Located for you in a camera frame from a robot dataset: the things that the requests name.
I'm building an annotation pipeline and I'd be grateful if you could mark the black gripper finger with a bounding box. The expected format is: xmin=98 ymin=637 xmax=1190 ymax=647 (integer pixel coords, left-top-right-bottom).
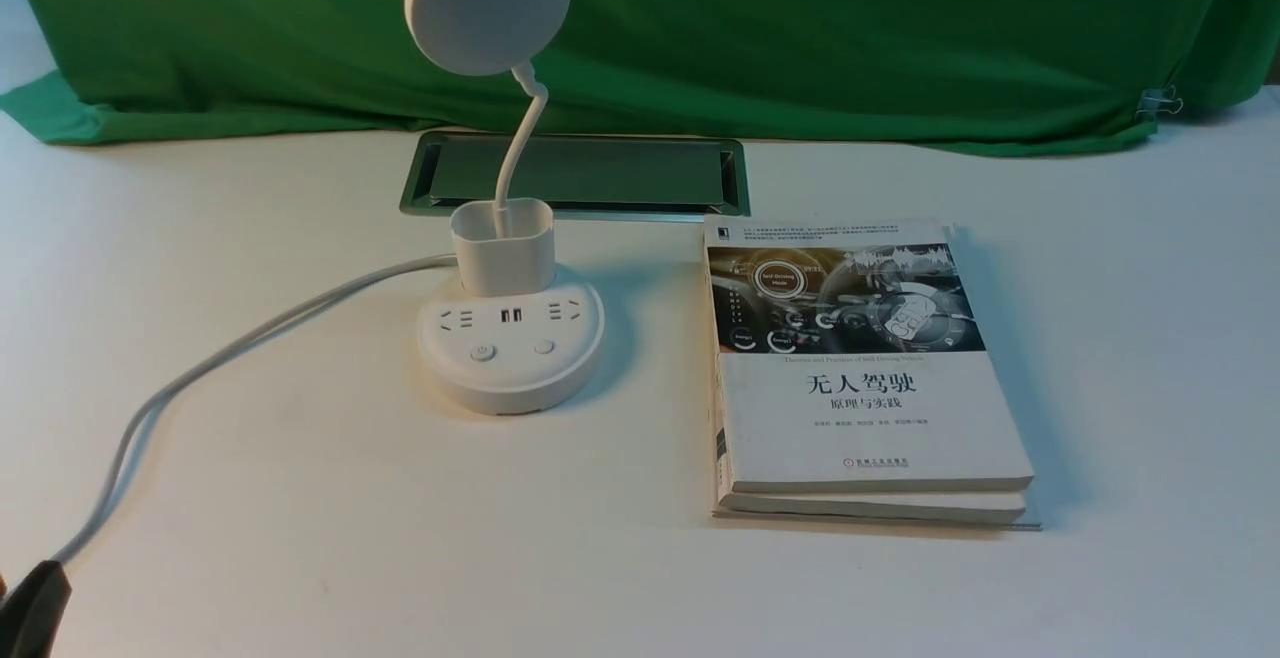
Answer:
xmin=1 ymin=561 xmax=72 ymax=657

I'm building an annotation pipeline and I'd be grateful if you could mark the white desk lamp with base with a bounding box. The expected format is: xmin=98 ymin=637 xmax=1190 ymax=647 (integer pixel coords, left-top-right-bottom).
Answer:
xmin=404 ymin=0 xmax=605 ymax=416

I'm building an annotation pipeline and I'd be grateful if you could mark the white book with car cover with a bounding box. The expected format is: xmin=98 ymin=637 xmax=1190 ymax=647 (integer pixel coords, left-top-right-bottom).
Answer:
xmin=703 ymin=218 xmax=1039 ymax=530

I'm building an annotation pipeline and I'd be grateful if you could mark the green backdrop cloth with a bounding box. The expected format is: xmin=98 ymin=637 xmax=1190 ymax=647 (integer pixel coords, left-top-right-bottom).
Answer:
xmin=3 ymin=0 xmax=1277 ymax=157

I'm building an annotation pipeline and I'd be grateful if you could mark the silver binder clip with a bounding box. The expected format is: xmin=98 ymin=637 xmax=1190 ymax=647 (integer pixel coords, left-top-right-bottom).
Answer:
xmin=1135 ymin=84 xmax=1185 ymax=122

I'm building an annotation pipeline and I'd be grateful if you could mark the white power cable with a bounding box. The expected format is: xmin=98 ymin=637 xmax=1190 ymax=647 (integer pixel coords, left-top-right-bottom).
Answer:
xmin=52 ymin=253 xmax=460 ymax=567

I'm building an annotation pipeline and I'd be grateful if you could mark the metal desk cable tray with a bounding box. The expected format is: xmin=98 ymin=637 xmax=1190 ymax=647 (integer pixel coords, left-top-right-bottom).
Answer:
xmin=399 ymin=131 xmax=751 ymax=221

